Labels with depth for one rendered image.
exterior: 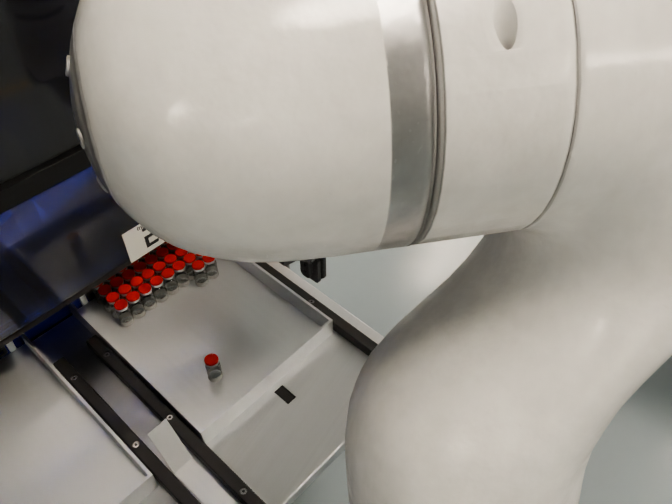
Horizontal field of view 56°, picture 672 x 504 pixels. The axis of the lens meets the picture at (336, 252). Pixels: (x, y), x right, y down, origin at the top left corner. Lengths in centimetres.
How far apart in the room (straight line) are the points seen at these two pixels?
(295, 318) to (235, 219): 88
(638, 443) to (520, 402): 187
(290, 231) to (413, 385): 10
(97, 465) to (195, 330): 25
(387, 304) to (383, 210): 203
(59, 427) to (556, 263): 86
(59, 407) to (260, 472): 31
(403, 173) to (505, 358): 9
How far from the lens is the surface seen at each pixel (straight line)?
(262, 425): 94
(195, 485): 91
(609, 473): 202
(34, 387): 106
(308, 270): 80
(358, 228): 17
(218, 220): 16
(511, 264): 24
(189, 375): 100
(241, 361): 100
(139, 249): 101
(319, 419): 94
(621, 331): 22
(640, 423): 213
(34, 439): 101
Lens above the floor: 170
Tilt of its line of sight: 46 degrees down
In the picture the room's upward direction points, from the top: straight up
